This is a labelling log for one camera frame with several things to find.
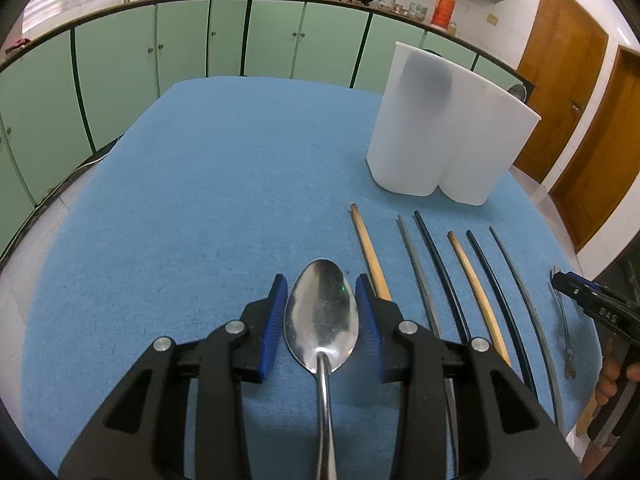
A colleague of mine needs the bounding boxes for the wide wooden door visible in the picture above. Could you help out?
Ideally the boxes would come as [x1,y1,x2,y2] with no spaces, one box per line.
[514,0,609,183]

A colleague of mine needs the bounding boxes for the person's right hand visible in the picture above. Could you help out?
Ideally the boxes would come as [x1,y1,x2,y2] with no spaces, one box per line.
[595,361,640,406]

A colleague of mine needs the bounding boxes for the black chopstick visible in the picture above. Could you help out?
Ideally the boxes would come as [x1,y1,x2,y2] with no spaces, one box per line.
[414,211,471,343]
[466,230,540,403]

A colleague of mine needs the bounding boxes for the green lower kitchen cabinets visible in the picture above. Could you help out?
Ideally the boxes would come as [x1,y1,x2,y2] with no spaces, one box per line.
[0,0,536,261]

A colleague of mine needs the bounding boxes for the large metal spoon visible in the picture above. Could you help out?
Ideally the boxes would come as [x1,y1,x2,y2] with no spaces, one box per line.
[283,258,360,480]

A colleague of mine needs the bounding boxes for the blue tablecloth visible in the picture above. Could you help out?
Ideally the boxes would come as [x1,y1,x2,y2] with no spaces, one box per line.
[20,76,603,480]

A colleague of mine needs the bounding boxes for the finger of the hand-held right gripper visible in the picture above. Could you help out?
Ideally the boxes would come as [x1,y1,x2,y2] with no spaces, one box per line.
[551,269,632,311]

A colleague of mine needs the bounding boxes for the wooden chopstick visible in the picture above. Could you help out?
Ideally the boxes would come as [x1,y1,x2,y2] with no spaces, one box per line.
[350,203,392,302]
[447,231,512,367]

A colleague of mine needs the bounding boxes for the white plastic utensil holder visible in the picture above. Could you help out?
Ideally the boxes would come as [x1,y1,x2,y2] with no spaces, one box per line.
[366,41,542,207]

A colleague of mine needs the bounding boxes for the orange thermos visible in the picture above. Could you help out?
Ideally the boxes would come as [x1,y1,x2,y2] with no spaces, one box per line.
[431,0,457,29]

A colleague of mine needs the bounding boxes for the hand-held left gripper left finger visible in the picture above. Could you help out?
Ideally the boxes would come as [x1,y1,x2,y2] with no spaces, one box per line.
[59,274,288,480]

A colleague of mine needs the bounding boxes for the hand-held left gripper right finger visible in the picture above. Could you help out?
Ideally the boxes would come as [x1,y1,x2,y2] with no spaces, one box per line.
[354,274,583,480]

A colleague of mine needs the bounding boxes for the grey chopstick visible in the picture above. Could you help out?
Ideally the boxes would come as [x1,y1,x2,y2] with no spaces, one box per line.
[489,226,565,433]
[397,215,460,480]

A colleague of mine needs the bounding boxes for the narrow wooden door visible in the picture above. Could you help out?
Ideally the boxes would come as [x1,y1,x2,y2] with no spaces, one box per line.
[549,44,640,253]

